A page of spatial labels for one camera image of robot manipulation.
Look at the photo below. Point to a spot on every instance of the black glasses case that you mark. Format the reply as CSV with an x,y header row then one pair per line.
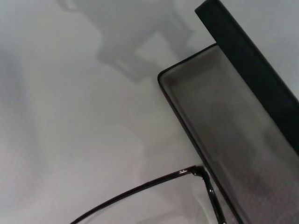
x,y
233,116

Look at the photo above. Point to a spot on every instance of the black glasses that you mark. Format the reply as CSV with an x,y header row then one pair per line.
x,y
198,171

